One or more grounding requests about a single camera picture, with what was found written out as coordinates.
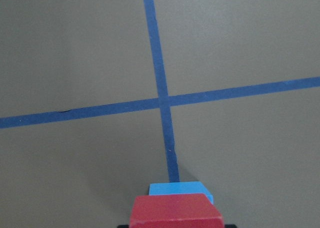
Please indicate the blue cube block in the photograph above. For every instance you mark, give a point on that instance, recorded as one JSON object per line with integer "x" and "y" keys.
{"x": 188, "y": 187}

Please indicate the red cube block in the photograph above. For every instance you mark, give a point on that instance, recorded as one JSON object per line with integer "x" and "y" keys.
{"x": 176, "y": 210}

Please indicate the brown paper table cover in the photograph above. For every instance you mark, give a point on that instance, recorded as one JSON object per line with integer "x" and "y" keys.
{"x": 85, "y": 120}

